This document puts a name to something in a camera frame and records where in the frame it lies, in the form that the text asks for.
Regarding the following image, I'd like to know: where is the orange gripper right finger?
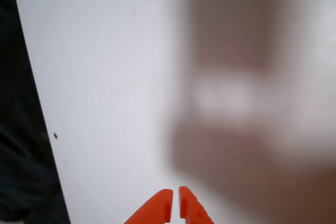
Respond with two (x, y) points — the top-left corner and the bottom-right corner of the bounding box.
(179, 186), (215, 224)

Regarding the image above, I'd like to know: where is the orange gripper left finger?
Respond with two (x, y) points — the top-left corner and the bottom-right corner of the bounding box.
(123, 188), (174, 224)

